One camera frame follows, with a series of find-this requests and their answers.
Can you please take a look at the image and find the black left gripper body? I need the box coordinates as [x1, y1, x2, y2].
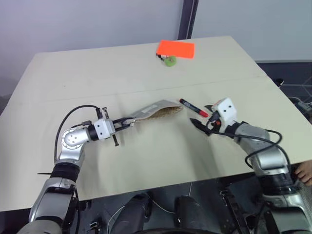
[101, 106, 122, 147]

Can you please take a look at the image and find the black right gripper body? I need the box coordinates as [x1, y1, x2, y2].
[206, 111, 224, 136]

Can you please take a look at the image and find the grey grid pouch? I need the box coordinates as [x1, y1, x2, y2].
[128, 99, 184, 122]

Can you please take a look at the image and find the red marker with black cap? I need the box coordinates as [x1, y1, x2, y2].
[179, 98, 210, 117]

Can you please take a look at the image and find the orange flat pouch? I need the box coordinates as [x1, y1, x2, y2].
[156, 39, 196, 60]

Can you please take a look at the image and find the person's bare hand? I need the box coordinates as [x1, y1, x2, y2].
[293, 161, 312, 186]

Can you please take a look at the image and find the green round charm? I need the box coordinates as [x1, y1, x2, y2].
[164, 56, 178, 67]

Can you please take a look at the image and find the dark rounded shape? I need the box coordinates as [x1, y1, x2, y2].
[111, 194, 152, 234]
[173, 195, 208, 234]

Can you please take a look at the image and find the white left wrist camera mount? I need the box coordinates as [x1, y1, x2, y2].
[93, 118, 115, 141]

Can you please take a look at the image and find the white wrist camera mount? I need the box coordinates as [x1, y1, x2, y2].
[211, 97, 238, 127]
[93, 118, 115, 141]

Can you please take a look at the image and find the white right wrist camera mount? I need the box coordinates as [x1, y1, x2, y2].
[211, 97, 238, 127]

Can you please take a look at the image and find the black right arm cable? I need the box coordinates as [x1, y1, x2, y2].
[206, 118, 291, 169]

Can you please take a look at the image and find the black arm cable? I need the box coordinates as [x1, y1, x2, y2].
[206, 118, 291, 169]
[54, 105, 103, 164]

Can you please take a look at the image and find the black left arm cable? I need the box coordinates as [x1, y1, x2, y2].
[54, 105, 103, 164]

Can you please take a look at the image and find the thin white cable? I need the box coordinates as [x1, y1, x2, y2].
[107, 181, 193, 231]

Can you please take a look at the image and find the black strap with buckle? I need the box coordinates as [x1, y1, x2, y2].
[219, 190, 252, 234]

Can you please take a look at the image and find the grey device with cables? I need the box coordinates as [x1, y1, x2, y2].
[287, 96, 312, 120]

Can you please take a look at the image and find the dark vertical post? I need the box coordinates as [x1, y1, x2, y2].
[177, 0, 198, 39]

